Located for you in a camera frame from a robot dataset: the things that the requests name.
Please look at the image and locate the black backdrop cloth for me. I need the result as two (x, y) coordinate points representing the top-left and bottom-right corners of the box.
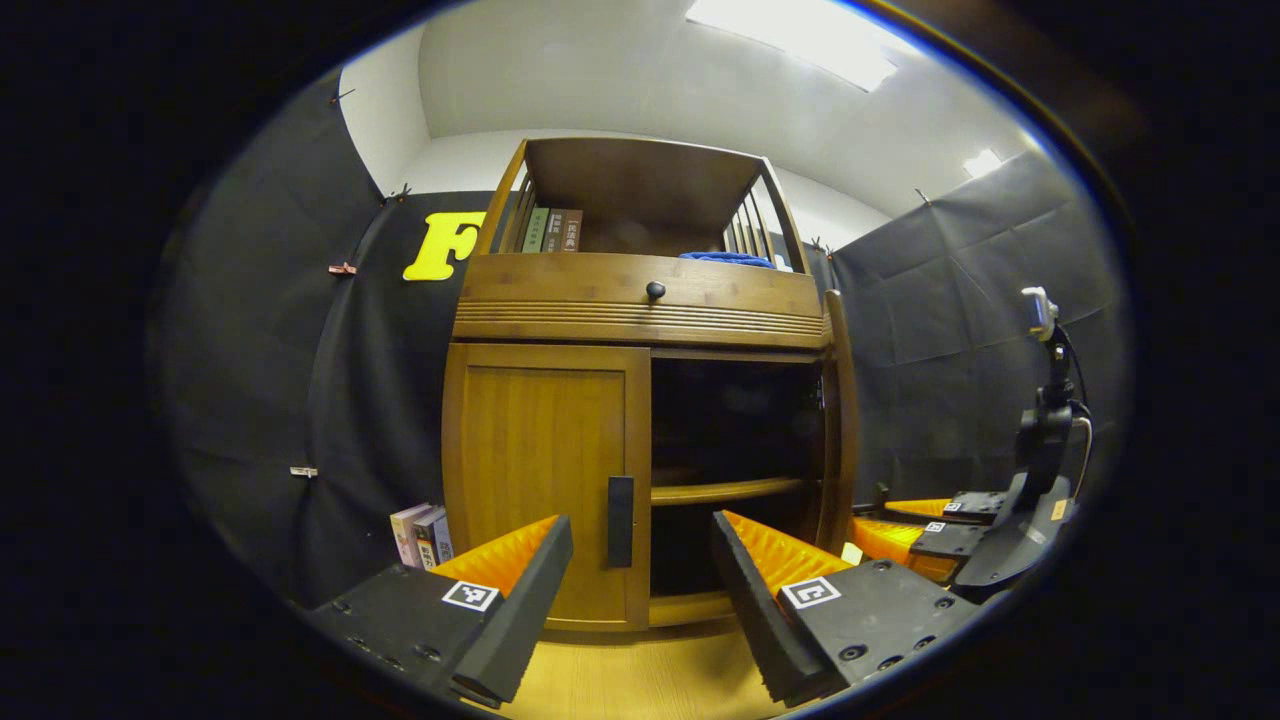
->
(150, 70), (1126, 611)

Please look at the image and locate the wooden inner cabinet shelf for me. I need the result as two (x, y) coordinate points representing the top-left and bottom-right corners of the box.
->
(652, 477), (811, 506)

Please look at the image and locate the ceiling light panel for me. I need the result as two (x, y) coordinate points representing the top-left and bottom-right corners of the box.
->
(685, 0), (901, 93)

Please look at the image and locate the wooden drawer with grooves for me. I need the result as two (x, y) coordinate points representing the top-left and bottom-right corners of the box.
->
(453, 253), (829, 351)

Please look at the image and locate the dark spine book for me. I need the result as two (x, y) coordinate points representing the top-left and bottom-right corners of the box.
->
(412, 507), (449, 573)

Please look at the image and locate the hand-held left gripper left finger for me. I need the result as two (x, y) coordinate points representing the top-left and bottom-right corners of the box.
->
(305, 515), (574, 706)

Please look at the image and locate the pink book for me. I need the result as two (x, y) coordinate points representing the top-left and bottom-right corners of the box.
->
(390, 503), (433, 569)

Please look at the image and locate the wooden shoe cabinet door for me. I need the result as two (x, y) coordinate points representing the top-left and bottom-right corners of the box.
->
(442, 343), (653, 633)
(815, 290), (861, 556)

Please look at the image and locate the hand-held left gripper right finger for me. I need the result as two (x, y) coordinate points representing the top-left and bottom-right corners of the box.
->
(712, 510), (981, 706)

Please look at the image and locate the wooden double-door shoe cabinet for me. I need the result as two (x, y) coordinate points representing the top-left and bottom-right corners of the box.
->
(440, 137), (861, 633)

